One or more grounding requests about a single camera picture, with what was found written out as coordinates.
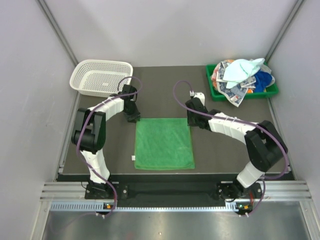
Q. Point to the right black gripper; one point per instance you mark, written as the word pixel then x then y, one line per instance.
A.
pixel 190 122

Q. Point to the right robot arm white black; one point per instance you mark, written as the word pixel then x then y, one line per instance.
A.
pixel 264 145

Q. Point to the white slotted cable duct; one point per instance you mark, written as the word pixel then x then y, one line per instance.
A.
pixel 74 206

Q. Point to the light mint towel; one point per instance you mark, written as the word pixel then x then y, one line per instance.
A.
pixel 242 69

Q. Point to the white perforated plastic basket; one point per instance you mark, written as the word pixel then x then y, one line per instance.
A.
pixel 100 78

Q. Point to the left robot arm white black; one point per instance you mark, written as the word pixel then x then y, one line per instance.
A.
pixel 89 136

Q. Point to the green microfiber towel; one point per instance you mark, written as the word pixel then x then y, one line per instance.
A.
pixel 163 144

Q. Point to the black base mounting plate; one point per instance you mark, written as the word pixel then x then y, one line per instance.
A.
pixel 225 192

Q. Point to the green plastic bin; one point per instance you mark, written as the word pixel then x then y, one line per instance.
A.
pixel 217 97

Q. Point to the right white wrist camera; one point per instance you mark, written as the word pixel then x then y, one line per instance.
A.
pixel 199 95

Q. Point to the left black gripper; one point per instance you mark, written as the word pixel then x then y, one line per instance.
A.
pixel 135 115

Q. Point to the blue white patterned towel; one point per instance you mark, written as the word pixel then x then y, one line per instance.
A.
pixel 237 93

